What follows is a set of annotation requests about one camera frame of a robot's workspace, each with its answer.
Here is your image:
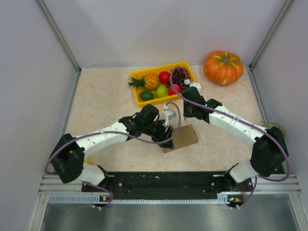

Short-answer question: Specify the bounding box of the yellow plastic tray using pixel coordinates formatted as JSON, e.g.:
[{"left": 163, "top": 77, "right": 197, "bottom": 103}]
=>
[{"left": 130, "top": 61, "right": 196, "bottom": 107}]

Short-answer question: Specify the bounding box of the red apple front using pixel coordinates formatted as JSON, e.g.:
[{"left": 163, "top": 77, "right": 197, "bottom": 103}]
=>
[{"left": 168, "top": 84, "right": 181, "bottom": 96}]

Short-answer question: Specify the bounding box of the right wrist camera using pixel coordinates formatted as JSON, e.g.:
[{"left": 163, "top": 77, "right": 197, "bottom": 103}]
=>
[{"left": 184, "top": 79, "right": 201, "bottom": 93}]

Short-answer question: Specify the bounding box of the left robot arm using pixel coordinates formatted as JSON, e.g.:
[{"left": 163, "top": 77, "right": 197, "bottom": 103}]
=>
[{"left": 50, "top": 104, "right": 176, "bottom": 185}]

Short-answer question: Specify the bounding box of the red apple back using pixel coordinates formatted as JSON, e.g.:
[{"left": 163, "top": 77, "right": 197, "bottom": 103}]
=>
[{"left": 158, "top": 71, "right": 170, "bottom": 84}]

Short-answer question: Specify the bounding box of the brown cardboard express box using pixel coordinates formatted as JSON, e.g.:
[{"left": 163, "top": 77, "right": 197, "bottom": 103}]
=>
[{"left": 163, "top": 125, "right": 199, "bottom": 154}]

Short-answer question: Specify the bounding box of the green melon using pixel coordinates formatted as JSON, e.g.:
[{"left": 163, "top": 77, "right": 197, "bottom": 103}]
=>
[{"left": 262, "top": 122, "right": 285, "bottom": 137}]

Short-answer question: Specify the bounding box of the yellow mesh bag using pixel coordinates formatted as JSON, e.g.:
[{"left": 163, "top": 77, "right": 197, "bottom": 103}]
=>
[{"left": 84, "top": 157, "right": 93, "bottom": 165}]

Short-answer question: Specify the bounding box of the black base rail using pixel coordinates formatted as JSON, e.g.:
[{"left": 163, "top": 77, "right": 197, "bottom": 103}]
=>
[{"left": 80, "top": 170, "right": 256, "bottom": 200}]

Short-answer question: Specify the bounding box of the orange pumpkin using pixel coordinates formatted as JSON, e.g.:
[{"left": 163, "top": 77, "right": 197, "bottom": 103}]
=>
[{"left": 203, "top": 51, "right": 244, "bottom": 86}]

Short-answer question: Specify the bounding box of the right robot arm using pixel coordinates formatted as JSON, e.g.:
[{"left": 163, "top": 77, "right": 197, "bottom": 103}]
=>
[{"left": 181, "top": 87, "right": 289, "bottom": 183}]

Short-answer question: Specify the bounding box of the toy pineapple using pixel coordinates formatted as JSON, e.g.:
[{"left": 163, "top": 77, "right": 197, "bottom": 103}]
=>
[{"left": 128, "top": 73, "right": 160, "bottom": 90}]

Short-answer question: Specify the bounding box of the red apple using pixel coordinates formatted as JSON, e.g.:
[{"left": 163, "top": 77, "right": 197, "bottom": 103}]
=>
[
  {"left": 158, "top": 71, "right": 170, "bottom": 84},
  {"left": 168, "top": 84, "right": 181, "bottom": 96}
]

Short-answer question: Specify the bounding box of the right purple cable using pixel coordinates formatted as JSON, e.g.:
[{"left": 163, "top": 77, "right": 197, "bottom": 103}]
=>
[{"left": 169, "top": 66, "right": 292, "bottom": 182}]

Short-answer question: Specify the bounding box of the dark green lime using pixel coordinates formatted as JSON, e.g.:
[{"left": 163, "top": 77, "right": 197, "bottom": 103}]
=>
[{"left": 139, "top": 90, "right": 154, "bottom": 101}]

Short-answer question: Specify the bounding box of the purple grape bunch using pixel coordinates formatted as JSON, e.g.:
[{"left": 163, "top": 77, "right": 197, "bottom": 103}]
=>
[{"left": 166, "top": 67, "right": 191, "bottom": 95}]

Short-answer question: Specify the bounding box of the green pear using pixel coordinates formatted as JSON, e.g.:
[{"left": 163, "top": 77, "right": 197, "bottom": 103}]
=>
[{"left": 156, "top": 85, "right": 169, "bottom": 98}]

